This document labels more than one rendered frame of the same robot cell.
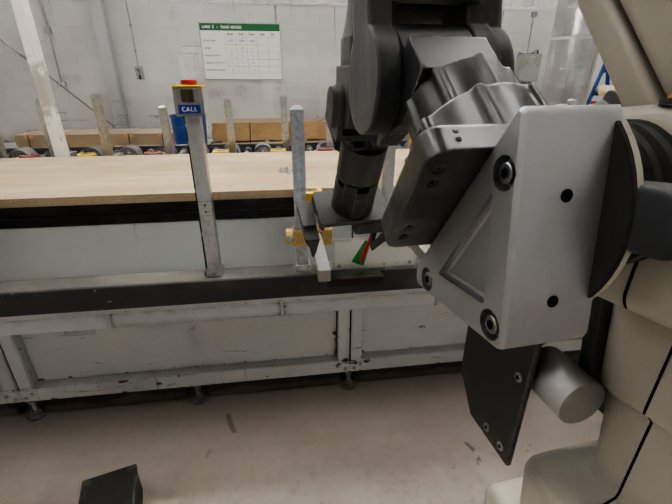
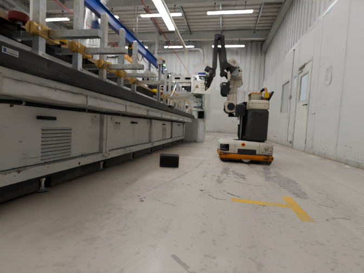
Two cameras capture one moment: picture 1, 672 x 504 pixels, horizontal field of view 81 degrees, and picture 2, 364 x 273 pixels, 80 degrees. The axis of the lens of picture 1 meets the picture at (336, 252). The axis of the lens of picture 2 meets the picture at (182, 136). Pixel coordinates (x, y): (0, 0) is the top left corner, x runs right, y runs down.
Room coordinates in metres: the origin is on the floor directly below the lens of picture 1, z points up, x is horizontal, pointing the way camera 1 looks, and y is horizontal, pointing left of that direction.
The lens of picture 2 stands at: (-0.10, 2.78, 0.44)
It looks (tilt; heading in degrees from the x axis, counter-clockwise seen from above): 3 degrees down; 289
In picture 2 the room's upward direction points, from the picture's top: 3 degrees clockwise
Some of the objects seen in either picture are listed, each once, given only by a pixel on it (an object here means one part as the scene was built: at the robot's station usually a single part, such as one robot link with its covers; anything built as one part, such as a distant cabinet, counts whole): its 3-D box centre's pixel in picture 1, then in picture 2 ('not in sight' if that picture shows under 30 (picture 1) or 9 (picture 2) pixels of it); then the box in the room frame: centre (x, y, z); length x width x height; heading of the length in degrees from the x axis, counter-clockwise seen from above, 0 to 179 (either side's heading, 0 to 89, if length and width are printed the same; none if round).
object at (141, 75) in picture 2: not in sight; (128, 75); (0.87, 1.29, 0.81); 0.43 x 0.03 x 0.04; 8
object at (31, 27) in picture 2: not in sight; (43, 33); (0.82, 2.06, 0.81); 0.14 x 0.06 x 0.05; 98
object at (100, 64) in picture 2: not in sight; (104, 66); (0.88, 1.57, 0.81); 0.14 x 0.06 x 0.05; 98
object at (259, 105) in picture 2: not in sight; (251, 118); (-0.04, -0.37, 0.59); 0.55 x 0.34 x 0.83; 103
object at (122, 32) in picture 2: not in sight; (121, 60); (0.91, 1.34, 0.91); 0.04 x 0.04 x 0.48; 8
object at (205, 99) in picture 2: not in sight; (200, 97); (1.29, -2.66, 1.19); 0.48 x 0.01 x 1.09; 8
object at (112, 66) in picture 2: not in sight; (112, 67); (0.84, 1.54, 0.80); 0.43 x 0.03 x 0.04; 8
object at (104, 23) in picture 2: not in sight; (103, 51); (0.88, 1.59, 0.89); 0.04 x 0.04 x 0.48; 8
